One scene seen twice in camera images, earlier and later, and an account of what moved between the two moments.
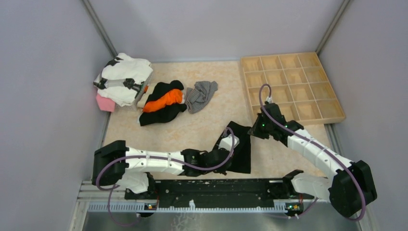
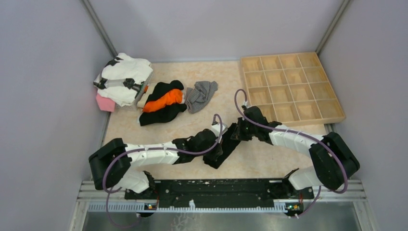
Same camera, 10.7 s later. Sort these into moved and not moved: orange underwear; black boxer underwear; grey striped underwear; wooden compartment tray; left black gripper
Moved: black boxer underwear; left black gripper
Not moved: grey striped underwear; wooden compartment tray; orange underwear
